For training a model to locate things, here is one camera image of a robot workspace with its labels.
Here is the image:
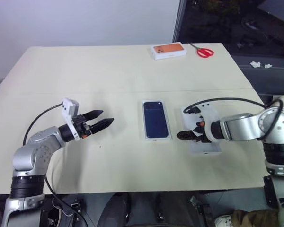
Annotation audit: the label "dark window frame post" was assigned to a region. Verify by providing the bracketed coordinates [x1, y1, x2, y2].
[172, 0, 187, 44]

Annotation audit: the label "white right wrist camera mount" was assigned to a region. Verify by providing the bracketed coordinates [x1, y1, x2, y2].
[193, 103, 220, 144]

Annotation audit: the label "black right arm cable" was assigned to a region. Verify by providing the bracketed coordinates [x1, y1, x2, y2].
[184, 97, 284, 140]

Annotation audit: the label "dark blue smartphone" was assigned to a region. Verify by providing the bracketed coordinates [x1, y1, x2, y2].
[143, 101, 169, 139]

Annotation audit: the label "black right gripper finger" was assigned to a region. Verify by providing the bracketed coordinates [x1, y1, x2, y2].
[177, 130, 197, 142]

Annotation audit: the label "olive trouser leg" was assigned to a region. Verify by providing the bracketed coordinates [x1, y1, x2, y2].
[231, 209, 279, 227]

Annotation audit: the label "dark rounded shape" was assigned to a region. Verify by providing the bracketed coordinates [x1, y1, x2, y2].
[101, 193, 131, 227]

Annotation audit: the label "white phone box lid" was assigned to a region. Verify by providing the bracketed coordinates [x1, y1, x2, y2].
[181, 106, 222, 157]

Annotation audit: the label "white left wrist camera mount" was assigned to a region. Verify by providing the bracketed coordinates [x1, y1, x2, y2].
[61, 97, 82, 142]

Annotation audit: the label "white box with orange phone print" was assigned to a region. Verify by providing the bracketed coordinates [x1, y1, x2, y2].
[149, 42, 188, 61]

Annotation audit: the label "red handled scissors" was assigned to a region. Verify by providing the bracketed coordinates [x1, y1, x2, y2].
[189, 43, 215, 58]

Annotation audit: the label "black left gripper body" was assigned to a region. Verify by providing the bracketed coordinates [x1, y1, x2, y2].
[73, 114, 95, 139]

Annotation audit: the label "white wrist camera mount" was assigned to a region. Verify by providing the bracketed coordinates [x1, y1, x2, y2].
[193, 103, 220, 144]
[61, 97, 82, 142]

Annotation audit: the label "white sneaker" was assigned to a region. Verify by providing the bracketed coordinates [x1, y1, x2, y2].
[214, 214, 235, 227]

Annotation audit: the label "black bar with metal clamp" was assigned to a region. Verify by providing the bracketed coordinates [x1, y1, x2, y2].
[70, 200, 83, 215]
[188, 195, 213, 227]

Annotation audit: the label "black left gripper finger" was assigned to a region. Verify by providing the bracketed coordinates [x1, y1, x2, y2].
[81, 109, 104, 121]
[91, 117, 115, 133]

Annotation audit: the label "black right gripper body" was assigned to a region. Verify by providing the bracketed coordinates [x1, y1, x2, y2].
[193, 119, 210, 144]

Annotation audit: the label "thin white cable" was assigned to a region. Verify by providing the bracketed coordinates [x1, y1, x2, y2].
[52, 202, 73, 217]

